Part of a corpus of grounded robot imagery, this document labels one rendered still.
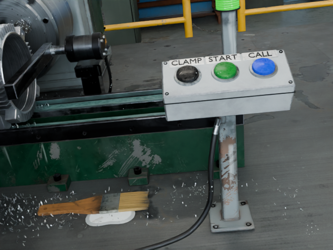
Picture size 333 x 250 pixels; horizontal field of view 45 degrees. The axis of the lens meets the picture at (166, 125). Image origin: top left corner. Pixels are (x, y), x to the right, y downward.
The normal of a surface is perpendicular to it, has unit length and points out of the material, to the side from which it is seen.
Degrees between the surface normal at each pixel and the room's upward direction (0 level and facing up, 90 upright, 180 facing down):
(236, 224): 0
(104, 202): 0
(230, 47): 90
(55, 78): 90
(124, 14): 90
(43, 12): 90
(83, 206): 0
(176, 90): 23
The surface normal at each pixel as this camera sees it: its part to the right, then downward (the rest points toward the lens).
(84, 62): -0.11, -0.88
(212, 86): -0.11, -0.62
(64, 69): -0.01, 0.47
